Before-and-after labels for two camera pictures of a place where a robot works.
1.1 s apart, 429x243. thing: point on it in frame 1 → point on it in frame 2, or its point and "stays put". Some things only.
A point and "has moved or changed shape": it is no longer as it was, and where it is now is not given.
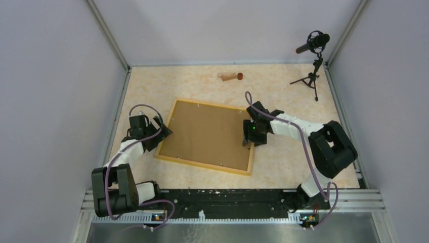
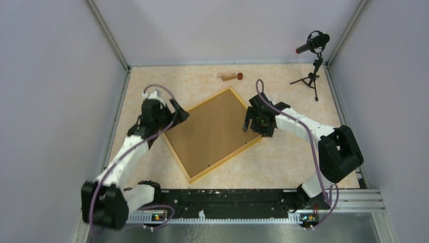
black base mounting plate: [237, 203] stays put
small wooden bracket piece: [228, 77] stays put
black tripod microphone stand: [310, 80] stays put
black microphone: [316, 39] stays put
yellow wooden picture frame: [158, 151] → [189, 180]
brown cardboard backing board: [208, 134] has moved or changed shape
